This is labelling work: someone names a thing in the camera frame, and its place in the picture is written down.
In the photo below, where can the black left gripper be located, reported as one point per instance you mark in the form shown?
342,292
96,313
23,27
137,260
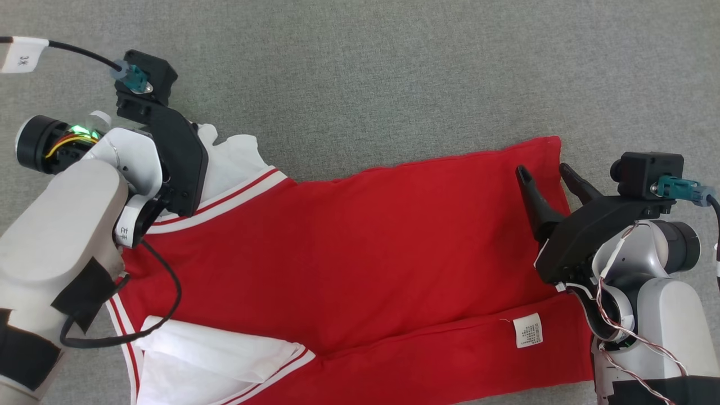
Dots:
180,163

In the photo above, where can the red shorts with white trim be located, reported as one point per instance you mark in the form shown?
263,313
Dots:
365,242

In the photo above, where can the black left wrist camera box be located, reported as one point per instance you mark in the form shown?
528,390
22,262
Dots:
154,70

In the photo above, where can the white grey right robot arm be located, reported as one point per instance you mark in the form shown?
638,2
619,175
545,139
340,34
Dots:
669,326

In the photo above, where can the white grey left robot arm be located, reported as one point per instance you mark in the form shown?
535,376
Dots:
62,225

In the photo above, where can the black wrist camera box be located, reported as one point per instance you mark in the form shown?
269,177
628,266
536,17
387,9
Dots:
154,70
647,171

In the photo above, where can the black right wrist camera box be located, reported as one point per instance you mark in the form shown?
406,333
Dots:
647,171

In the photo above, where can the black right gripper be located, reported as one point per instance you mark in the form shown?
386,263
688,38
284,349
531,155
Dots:
579,242

